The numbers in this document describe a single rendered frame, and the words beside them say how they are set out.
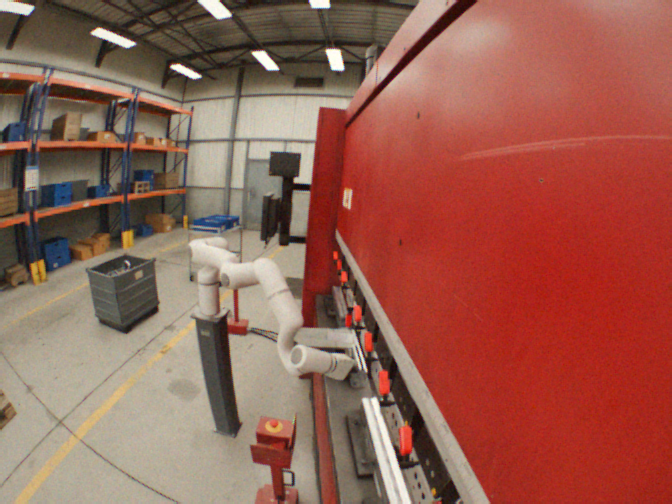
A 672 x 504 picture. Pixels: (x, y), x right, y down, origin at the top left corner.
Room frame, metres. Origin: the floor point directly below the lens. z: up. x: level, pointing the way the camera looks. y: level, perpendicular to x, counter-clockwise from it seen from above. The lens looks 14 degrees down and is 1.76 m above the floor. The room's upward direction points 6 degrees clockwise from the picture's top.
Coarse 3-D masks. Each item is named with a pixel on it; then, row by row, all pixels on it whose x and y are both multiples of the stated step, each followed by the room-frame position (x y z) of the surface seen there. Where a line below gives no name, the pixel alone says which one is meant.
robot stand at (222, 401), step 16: (208, 320) 1.26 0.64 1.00; (224, 320) 1.36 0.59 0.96; (208, 336) 1.27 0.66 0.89; (224, 336) 1.34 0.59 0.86; (208, 352) 1.27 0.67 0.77; (224, 352) 1.32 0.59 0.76; (208, 368) 1.27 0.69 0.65; (224, 368) 1.29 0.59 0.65; (208, 384) 1.27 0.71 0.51; (224, 384) 1.28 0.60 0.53; (224, 400) 1.27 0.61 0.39; (224, 416) 1.26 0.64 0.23; (224, 432) 1.27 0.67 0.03
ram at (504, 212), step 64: (512, 0) 0.31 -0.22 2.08; (576, 0) 0.18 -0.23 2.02; (640, 0) 0.09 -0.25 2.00; (448, 64) 0.54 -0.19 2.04; (512, 64) 0.33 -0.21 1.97; (576, 64) 0.21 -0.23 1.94; (640, 64) 0.12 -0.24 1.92; (384, 128) 1.02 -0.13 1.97; (448, 128) 0.53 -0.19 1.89; (512, 128) 0.33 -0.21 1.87; (576, 128) 0.22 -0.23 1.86; (640, 128) 0.13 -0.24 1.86; (384, 192) 0.94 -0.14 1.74; (448, 192) 0.51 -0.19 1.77; (512, 192) 0.32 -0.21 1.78; (576, 192) 0.22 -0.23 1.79; (640, 192) 0.13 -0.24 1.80; (384, 256) 0.85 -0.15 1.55; (448, 256) 0.47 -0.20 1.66; (512, 256) 0.30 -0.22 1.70; (576, 256) 0.20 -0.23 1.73; (640, 256) 0.12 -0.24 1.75; (448, 320) 0.42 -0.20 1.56; (512, 320) 0.27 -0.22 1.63; (576, 320) 0.18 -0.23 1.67; (640, 320) 0.10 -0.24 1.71; (448, 384) 0.36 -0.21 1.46; (512, 384) 0.23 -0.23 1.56; (576, 384) 0.14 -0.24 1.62; (640, 384) 0.07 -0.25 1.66; (512, 448) 0.17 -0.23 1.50; (576, 448) 0.10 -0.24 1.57; (640, 448) 0.03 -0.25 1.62
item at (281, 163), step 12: (276, 156) 2.21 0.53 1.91; (288, 156) 2.22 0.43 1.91; (300, 156) 2.24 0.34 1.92; (276, 168) 2.21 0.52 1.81; (288, 168) 2.22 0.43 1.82; (288, 180) 2.61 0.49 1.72; (288, 192) 2.61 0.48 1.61; (288, 204) 2.61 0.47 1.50; (288, 216) 2.61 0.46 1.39; (288, 228) 2.63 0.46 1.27; (288, 240) 2.63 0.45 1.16
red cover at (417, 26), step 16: (432, 0) 0.58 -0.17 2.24; (448, 0) 0.49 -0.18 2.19; (464, 0) 0.44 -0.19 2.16; (416, 16) 0.69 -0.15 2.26; (432, 16) 0.58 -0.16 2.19; (448, 16) 0.52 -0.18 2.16; (400, 32) 0.84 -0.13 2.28; (416, 32) 0.69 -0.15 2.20; (432, 32) 0.62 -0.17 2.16; (400, 48) 0.83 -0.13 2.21; (416, 48) 0.73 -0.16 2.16; (384, 64) 1.03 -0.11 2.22; (400, 64) 0.86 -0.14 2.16; (368, 80) 1.32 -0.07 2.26; (384, 80) 1.04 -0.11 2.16; (368, 96) 1.29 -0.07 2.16; (352, 112) 1.75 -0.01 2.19
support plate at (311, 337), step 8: (304, 328) 1.33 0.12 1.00; (312, 328) 1.34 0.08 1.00; (320, 328) 1.35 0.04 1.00; (304, 336) 1.25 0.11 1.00; (312, 336) 1.25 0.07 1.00; (320, 336) 1.26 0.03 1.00; (304, 344) 1.17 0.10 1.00; (312, 344) 1.18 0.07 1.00; (320, 344) 1.19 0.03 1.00; (328, 344) 1.20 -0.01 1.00; (344, 344) 1.21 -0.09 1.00
